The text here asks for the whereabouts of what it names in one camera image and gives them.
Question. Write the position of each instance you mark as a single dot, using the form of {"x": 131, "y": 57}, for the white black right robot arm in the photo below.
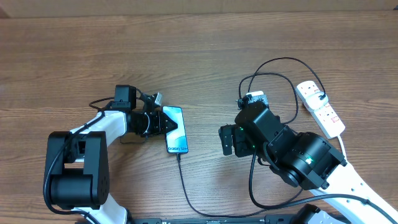
{"x": 304, "y": 160}

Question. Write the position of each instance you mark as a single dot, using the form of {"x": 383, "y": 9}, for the blue Samsung smartphone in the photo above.
{"x": 175, "y": 134}

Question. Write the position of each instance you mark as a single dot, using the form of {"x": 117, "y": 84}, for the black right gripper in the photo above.
{"x": 244, "y": 141}

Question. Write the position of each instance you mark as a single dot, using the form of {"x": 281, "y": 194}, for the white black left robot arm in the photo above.
{"x": 76, "y": 174}

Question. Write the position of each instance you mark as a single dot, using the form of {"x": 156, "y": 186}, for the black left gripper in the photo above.
{"x": 160, "y": 121}

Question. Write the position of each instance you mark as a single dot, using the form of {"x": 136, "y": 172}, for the white USB charger adapter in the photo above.
{"x": 316, "y": 101}

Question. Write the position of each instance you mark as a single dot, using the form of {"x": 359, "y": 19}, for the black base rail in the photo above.
{"x": 307, "y": 214}

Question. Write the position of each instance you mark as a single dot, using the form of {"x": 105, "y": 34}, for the white power strip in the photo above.
{"x": 326, "y": 117}

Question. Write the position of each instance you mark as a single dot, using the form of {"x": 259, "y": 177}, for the brown cardboard backdrop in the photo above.
{"x": 82, "y": 8}

